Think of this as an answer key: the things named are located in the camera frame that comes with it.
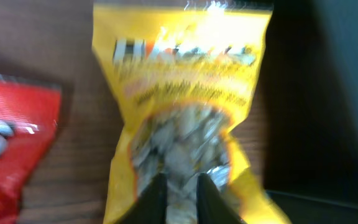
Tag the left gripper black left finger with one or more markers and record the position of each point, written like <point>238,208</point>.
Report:
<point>151,207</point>

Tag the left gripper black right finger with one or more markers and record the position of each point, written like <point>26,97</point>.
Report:
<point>211,208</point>

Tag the yellow Hacks candy bag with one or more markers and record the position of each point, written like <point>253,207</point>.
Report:
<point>183,74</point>

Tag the red Hacks candy bag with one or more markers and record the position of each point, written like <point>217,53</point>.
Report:
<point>29,111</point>

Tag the dark green open box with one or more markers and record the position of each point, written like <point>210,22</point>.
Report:
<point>309,80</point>

